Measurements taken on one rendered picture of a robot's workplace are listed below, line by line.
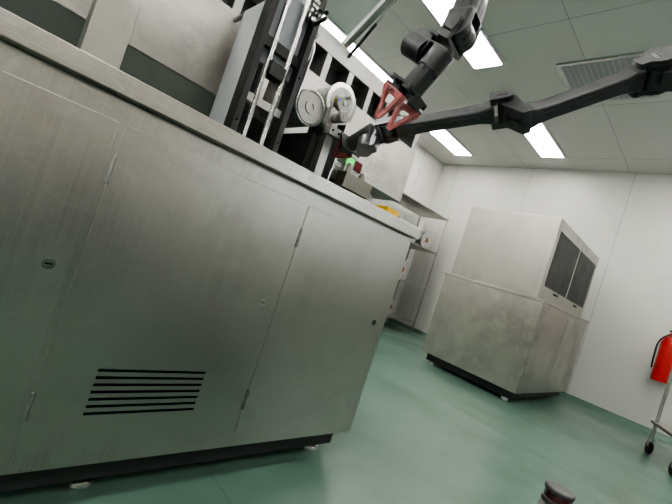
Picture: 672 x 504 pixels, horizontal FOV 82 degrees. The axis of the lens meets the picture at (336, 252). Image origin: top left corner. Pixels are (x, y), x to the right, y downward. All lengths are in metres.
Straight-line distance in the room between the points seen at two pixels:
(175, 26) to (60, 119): 0.82
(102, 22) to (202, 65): 0.45
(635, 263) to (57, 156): 5.37
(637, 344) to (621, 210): 1.56
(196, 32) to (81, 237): 0.96
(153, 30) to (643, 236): 5.18
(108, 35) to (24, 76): 0.42
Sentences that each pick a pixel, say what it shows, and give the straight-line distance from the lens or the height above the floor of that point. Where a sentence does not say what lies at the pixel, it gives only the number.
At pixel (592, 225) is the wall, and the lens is 5.72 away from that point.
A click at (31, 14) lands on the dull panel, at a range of 1.51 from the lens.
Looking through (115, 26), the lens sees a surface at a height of 1.08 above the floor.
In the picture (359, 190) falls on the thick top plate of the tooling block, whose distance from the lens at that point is 1.55.
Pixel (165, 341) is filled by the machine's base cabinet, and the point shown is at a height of 0.39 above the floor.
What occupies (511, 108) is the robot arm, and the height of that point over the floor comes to 1.27.
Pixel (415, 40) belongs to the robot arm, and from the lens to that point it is 1.03.
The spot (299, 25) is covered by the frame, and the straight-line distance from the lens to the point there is 1.30.
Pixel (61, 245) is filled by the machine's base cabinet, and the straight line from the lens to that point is 0.89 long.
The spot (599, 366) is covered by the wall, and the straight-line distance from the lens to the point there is 5.45.
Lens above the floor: 0.69
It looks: 1 degrees up
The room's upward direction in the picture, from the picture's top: 18 degrees clockwise
